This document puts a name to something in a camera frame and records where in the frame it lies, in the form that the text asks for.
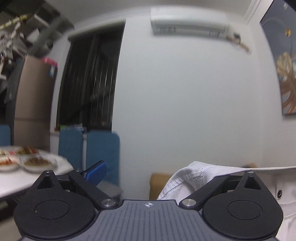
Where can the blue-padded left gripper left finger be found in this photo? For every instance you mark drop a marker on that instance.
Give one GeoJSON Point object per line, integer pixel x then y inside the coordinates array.
{"type": "Point", "coordinates": [85, 183]}

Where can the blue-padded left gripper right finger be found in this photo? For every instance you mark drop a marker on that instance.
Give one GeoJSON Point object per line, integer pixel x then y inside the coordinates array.
{"type": "Point", "coordinates": [229, 187]}

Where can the white garment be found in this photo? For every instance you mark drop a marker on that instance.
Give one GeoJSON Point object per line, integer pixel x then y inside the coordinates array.
{"type": "Point", "coordinates": [265, 212]}

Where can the mustard yellow headboard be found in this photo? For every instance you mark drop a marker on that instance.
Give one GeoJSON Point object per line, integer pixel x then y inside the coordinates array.
{"type": "Point", "coordinates": [157, 183]}

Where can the blue covered dining chair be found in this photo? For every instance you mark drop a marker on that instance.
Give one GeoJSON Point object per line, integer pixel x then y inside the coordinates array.
{"type": "Point", "coordinates": [71, 146]}

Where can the white bowl of food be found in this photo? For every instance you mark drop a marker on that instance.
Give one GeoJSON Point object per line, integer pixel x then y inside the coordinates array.
{"type": "Point", "coordinates": [38, 163]}

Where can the white dining table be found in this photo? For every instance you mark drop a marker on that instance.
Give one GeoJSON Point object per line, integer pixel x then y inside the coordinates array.
{"type": "Point", "coordinates": [16, 182]}

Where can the tall brown cardboard box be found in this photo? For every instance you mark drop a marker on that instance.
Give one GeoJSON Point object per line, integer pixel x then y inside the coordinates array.
{"type": "Point", "coordinates": [32, 104]}

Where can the dark window with bars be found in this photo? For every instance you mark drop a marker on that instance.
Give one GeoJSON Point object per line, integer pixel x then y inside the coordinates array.
{"type": "Point", "coordinates": [87, 89]}

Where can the white wall air conditioner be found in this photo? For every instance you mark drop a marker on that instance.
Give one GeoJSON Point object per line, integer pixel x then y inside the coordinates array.
{"type": "Point", "coordinates": [186, 21]}

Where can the dark leaf wall painting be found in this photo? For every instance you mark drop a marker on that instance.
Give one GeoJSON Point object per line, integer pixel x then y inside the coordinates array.
{"type": "Point", "coordinates": [278, 24]}

